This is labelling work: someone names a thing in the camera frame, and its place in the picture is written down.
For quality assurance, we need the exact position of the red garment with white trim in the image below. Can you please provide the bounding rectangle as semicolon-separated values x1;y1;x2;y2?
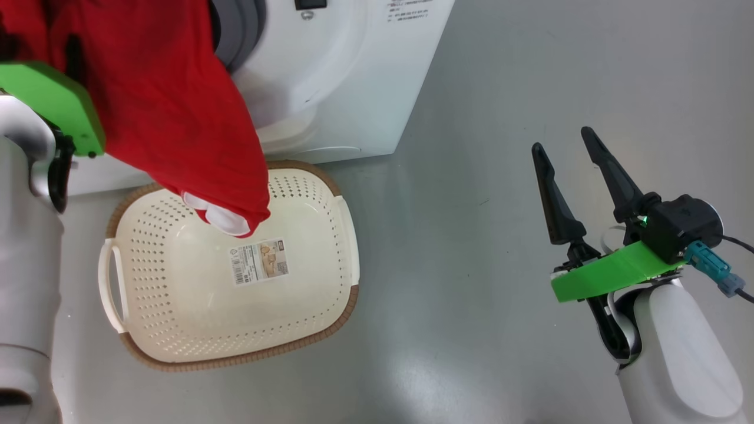
0;0;272;238

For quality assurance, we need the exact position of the teal cable connector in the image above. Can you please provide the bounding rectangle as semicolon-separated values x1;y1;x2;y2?
683;240;746;298

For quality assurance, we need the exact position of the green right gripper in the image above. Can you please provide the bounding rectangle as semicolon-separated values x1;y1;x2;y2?
532;127;684;304

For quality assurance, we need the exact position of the paper basket label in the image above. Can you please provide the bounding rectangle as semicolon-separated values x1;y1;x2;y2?
229;237;290;286

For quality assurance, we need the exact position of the white front-load washing machine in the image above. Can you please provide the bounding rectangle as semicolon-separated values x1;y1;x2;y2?
65;0;455;195

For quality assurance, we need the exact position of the cream perforated laundry basket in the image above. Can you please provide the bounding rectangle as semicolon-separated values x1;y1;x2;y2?
98;160;360;372

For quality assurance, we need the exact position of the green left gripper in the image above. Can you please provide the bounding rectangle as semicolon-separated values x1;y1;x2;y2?
0;61;107;158

